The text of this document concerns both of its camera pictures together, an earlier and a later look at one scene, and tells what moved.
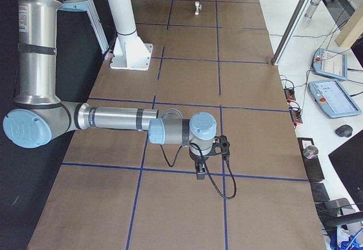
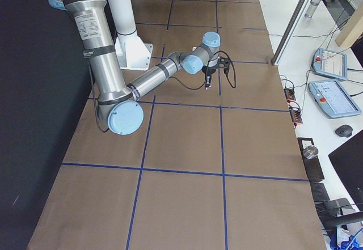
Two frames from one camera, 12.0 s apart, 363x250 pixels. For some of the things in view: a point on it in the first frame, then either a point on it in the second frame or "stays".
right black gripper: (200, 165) -> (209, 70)
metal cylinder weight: (311, 152) stays
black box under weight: (312, 165) stays
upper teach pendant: (330, 64) stays
